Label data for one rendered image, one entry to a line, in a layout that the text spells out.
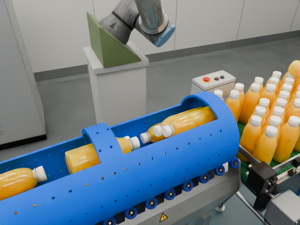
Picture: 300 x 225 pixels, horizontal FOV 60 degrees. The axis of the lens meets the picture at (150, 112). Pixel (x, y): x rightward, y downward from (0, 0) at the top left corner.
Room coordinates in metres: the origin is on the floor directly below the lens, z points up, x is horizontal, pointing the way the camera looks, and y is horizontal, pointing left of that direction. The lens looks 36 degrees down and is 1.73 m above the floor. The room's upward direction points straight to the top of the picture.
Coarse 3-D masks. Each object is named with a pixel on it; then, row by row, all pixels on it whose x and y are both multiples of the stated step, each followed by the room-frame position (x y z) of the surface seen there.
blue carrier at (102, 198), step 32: (192, 96) 0.80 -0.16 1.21; (96, 128) 0.60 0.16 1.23; (128, 128) 0.75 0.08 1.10; (224, 128) 0.66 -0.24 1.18; (32, 160) 0.59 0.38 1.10; (64, 160) 0.63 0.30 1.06; (128, 160) 0.50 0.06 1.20; (160, 160) 0.53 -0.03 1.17; (192, 160) 0.56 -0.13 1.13; (224, 160) 0.63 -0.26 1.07; (32, 192) 0.39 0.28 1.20; (64, 192) 0.41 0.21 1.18; (96, 192) 0.43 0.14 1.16; (128, 192) 0.45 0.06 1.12; (160, 192) 0.51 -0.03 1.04; (0, 224) 0.33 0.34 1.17; (32, 224) 0.34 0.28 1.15; (64, 224) 0.37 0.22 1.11
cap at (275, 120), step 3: (273, 117) 0.81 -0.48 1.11; (276, 117) 0.81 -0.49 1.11; (279, 117) 0.81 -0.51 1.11; (270, 120) 0.80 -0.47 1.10; (273, 120) 0.79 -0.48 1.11; (276, 120) 0.79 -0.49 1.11; (279, 120) 0.79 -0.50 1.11; (273, 123) 0.79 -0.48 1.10; (276, 123) 0.78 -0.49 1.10; (279, 123) 0.79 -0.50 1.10
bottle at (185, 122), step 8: (192, 112) 0.72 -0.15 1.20; (200, 112) 0.72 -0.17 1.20; (208, 112) 0.73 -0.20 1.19; (176, 120) 0.69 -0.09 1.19; (184, 120) 0.68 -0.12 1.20; (192, 120) 0.69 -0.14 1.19; (200, 120) 0.70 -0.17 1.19; (208, 120) 0.71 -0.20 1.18; (176, 128) 0.66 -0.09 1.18; (184, 128) 0.66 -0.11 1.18; (192, 128) 0.67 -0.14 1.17
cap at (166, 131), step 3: (165, 126) 0.67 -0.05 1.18; (168, 126) 0.67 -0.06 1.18; (162, 129) 0.67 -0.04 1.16; (165, 129) 0.66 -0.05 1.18; (168, 129) 0.66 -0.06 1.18; (162, 132) 0.67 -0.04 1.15; (165, 132) 0.66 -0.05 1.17; (168, 132) 0.65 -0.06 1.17; (171, 132) 0.65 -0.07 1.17; (165, 135) 0.66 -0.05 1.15; (168, 135) 0.65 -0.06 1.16
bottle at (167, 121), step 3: (192, 108) 0.82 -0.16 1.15; (195, 108) 0.81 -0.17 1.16; (198, 108) 0.81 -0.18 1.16; (186, 111) 0.79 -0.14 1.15; (189, 111) 0.79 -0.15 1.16; (177, 114) 0.77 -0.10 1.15; (180, 114) 0.77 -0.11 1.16; (168, 117) 0.76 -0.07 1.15; (171, 117) 0.75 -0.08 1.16; (174, 117) 0.75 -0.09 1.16; (165, 120) 0.74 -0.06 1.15; (168, 120) 0.74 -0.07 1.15; (171, 120) 0.74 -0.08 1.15; (162, 123) 0.74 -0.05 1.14; (165, 123) 0.73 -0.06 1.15; (168, 123) 0.73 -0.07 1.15; (162, 126) 0.72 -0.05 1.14
